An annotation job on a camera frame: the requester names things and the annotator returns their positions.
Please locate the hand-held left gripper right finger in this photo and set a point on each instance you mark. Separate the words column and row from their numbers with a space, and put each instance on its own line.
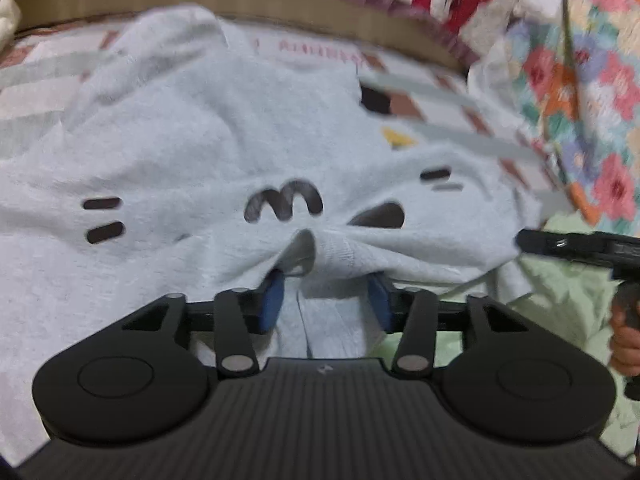
column 381, row 305

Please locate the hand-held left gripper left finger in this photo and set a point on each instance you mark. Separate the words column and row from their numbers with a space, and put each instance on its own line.
column 270, row 305

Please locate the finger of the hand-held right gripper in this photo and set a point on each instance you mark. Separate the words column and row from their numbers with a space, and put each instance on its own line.
column 550, row 245

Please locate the pale grey cat-print shirt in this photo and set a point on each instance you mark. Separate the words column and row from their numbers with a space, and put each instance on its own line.
column 200, row 135

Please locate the person's right hand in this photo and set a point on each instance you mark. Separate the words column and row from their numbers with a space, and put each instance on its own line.
column 625, row 345

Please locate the green quilted pad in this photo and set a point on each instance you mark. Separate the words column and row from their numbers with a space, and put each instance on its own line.
column 565, row 300

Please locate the floral blanket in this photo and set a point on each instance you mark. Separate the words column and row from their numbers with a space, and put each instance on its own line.
column 600, row 110

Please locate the tan bed base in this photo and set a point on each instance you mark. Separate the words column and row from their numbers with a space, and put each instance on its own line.
column 250, row 0

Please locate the pink grey checked mat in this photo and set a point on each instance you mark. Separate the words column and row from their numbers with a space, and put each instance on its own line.
column 45, row 70

